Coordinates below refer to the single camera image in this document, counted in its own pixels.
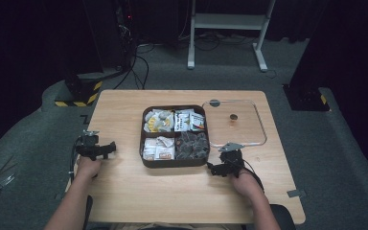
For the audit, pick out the person's right hand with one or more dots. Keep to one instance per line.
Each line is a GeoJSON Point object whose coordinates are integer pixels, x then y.
{"type": "Point", "coordinates": [244, 185]}

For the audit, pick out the white packet with colourful print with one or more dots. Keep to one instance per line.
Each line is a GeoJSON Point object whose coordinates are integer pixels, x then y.
{"type": "Point", "coordinates": [197, 121]}

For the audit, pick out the black base with yellow mark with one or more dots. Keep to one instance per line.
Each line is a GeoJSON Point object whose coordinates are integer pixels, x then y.
{"type": "Point", "coordinates": [305, 99]}

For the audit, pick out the pile of yellow white packets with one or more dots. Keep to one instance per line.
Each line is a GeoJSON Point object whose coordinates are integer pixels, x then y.
{"type": "Point", "coordinates": [158, 121]}

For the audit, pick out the black stand with striped base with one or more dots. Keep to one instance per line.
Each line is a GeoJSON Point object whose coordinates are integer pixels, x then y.
{"type": "Point", "coordinates": [83, 89]}

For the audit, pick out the grey tape strip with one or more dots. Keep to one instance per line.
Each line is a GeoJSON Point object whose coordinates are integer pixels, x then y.
{"type": "Point", "coordinates": [295, 193]}

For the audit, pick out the white metal stand frame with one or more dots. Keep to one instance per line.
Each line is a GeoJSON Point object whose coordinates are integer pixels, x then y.
{"type": "Point", "coordinates": [230, 21]}

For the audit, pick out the person's left hand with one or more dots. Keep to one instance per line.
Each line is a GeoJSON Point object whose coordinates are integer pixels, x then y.
{"type": "Point", "coordinates": [87, 167]}

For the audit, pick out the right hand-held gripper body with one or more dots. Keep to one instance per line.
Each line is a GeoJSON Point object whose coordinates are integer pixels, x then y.
{"type": "Point", "coordinates": [231, 161]}

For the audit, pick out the clear square lid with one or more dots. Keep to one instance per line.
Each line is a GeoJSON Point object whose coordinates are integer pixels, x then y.
{"type": "Point", "coordinates": [236, 127]}

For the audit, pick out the pile of dark wrapped candies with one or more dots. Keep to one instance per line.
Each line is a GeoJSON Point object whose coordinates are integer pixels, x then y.
{"type": "Point", "coordinates": [191, 146]}

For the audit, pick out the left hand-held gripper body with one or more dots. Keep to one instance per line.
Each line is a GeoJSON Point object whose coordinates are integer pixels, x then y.
{"type": "Point", "coordinates": [91, 148]}

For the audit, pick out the pile of white orange packets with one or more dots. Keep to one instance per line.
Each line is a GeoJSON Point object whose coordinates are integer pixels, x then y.
{"type": "Point", "coordinates": [158, 149]}

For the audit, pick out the white packet with black print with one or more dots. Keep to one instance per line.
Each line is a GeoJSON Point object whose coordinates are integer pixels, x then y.
{"type": "Point", "coordinates": [181, 122]}

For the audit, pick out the dark brown divided snack tray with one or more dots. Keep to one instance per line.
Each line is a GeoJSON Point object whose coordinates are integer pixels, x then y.
{"type": "Point", "coordinates": [173, 163]}

